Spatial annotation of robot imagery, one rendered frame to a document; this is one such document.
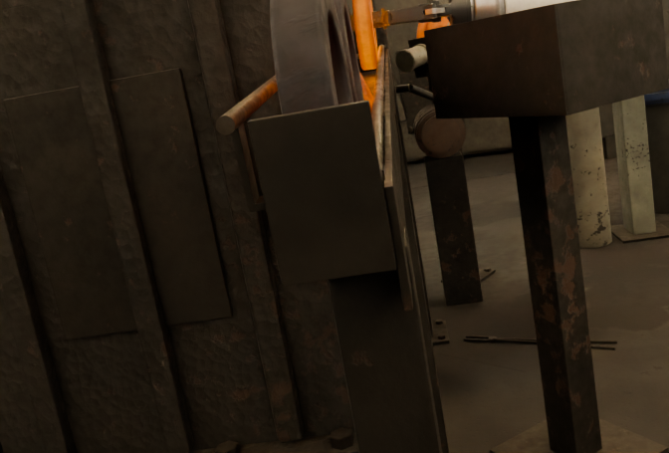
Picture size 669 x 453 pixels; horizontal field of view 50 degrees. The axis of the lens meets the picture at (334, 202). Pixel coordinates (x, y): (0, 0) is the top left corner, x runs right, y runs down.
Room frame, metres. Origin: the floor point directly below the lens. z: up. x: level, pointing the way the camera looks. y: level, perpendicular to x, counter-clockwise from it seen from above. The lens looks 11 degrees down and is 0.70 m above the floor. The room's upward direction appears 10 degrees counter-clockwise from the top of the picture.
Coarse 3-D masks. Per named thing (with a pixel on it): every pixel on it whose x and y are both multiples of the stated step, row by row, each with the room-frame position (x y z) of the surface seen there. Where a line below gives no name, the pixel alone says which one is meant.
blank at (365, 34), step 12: (360, 0) 1.38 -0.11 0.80; (360, 12) 1.37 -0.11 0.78; (360, 24) 1.36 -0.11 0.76; (372, 24) 1.38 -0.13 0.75; (360, 36) 1.36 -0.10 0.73; (372, 36) 1.36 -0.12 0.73; (360, 48) 1.37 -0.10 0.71; (372, 48) 1.37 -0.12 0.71; (360, 60) 1.39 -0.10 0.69; (372, 60) 1.39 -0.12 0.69
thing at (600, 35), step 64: (576, 0) 0.91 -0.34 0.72; (640, 0) 0.96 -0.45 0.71; (448, 64) 1.08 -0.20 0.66; (512, 64) 0.96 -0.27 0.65; (576, 64) 0.90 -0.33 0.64; (640, 64) 0.96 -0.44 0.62; (512, 128) 1.08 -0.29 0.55; (576, 256) 1.06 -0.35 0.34; (576, 320) 1.05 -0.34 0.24; (576, 384) 1.04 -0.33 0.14; (512, 448) 1.11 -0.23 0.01; (576, 448) 1.03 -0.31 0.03; (640, 448) 1.04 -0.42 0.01
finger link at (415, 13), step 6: (420, 6) 1.37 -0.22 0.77; (426, 6) 1.37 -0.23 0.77; (432, 6) 1.36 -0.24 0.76; (390, 12) 1.39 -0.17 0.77; (396, 12) 1.39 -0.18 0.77; (402, 12) 1.38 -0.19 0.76; (408, 12) 1.38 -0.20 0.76; (414, 12) 1.38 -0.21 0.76; (420, 12) 1.37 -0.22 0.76; (396, 18) 1.39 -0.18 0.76; (402, 18) 1.39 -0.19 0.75; (408, 18) 1.38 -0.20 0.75; (414, 18) 1.38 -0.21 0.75; (420, 18) 1.37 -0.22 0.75; (426, 18) 1.37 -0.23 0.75; (432, 18) 1.36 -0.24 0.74; (390, 24) 1.40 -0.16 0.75
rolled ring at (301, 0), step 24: (288, 0) 0.46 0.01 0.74; (312, 0) 0.46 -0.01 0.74; (288, 24) 0.45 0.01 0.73; (312, 24) 0.45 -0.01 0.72; (336, 24) 0.57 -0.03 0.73; (288, 48) 0.44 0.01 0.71; (312, 48) 0.44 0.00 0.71; (336, 48) 0.57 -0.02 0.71; (288, 72) 0.44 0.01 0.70; (312, 72) 0.44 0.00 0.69; (336, 72) 0.58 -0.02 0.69; (288, 96) 0.44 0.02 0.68; (312, 96) 0.43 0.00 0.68; (336, 96) 0.58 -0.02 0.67
